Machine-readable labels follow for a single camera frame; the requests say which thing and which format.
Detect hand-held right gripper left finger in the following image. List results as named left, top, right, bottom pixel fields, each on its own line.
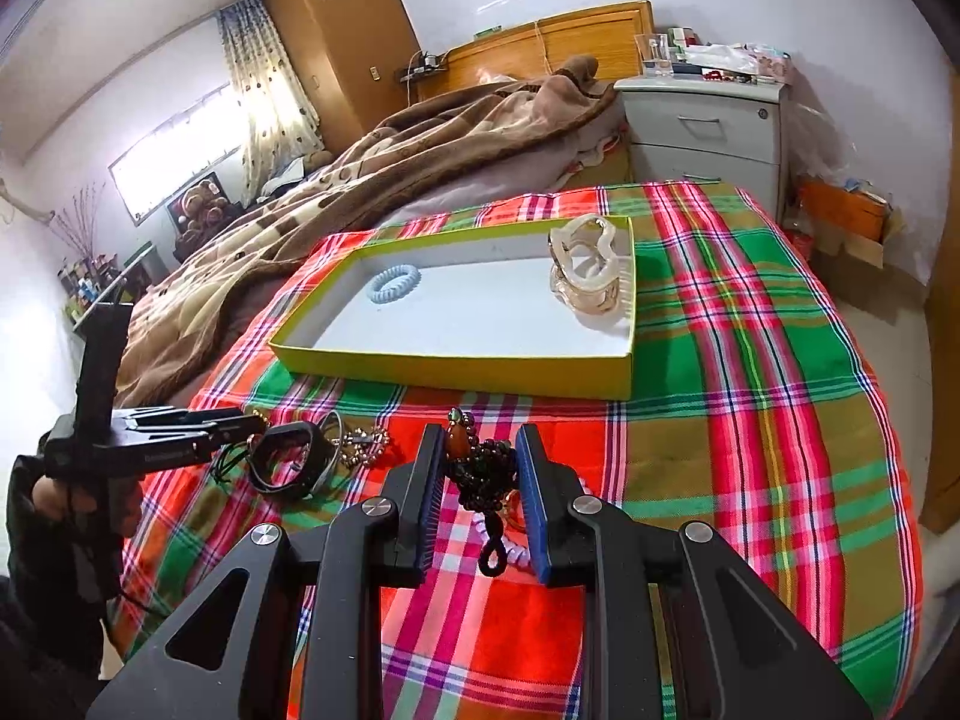
left=86, top=424, right=451, bottom=720

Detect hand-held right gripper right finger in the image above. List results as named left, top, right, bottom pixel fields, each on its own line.
left=516, top=424, right=875, bottom=720

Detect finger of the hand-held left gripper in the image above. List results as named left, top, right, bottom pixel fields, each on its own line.
left=139, top=420, right=269, bottom=467
left=112, top=405, right=245, bottom=434

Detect lilac spiral hair tie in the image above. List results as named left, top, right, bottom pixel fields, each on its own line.
left=469, top=491, right=601, bottom=571

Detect dark beaded bracelet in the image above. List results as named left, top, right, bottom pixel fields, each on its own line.
left=446, top=406, right=526, bottom=578

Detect black hair tie gold charm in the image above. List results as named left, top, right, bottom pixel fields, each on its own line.
left=212, top=406, right=271, bottom=485

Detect black smart band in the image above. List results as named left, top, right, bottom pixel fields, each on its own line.
left=247, top=424, right=331, bottom=500

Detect grey cord hair tie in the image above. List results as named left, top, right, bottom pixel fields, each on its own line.
left=321, top=411, right=353, bottom=470

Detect yellow cardboard box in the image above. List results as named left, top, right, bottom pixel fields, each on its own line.
left=268, top=215, right=637, bottom=400

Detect person's left forearm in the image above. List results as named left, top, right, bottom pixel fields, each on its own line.
left=0, top=457, right=113, bottom=720

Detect person's left hand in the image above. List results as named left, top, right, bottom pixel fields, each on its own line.
left=30, top=476, right=76, bottom=522

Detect shelf of small bottles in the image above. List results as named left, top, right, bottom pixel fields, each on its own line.
left=60, top=244, right=162, bottom=331

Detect dried branches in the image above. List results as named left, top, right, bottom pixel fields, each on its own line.
left=52, top=180, right=106, bottom=263

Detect teddy bear picture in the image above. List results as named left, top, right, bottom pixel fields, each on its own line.
left=165, top=172, right=230, bottom=233

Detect colourful plaid cloth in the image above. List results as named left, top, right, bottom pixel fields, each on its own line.
left=112, top=180, right=923, bottom=720

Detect clear amber hair claw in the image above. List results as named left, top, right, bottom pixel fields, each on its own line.
left=546, top=215, right=627, bottom=331

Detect window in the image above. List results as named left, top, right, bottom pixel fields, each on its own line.
left=109, top=86, right=248, bottom=226

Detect brown patterned blanket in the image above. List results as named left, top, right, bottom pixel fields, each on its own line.
left=120, top=55, right=623, bottom=410

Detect mauve bed sheet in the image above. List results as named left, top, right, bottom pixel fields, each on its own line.
left=375, top=157, right=623, bottom=233

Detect patterned curtain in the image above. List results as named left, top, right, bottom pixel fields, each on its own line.
left=217, top=0, right=323, bottom=200

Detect light wooden wardrobe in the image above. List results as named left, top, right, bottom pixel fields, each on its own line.
left=266, top=0, right=421, bottom=155

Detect grey nightstand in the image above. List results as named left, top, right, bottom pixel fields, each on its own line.
left=613, top=75, right=794, bottom=230

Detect brown wooden cabinet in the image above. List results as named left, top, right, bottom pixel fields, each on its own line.
left=919, top=232, right=960, bottom=533

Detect orange cardboard box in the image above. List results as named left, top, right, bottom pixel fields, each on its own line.
left=799, top=176, right=893, bottom=267

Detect clear drinking glass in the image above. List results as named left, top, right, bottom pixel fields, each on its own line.
left=636, top=34, right=672, bottom=77

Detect wooden headboard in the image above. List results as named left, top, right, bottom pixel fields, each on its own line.
left=416, top=1, right=655, bottom=102

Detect white printed packet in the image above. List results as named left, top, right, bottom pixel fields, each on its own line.
left=686, top=41, right=796, bottom=83

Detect blue spiral hair tie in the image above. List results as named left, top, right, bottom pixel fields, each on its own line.
left=367, top=264, right=422, bottom=306

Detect black charger with cables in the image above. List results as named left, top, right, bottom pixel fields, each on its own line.
left=397, top=52, right=451, bottom=83

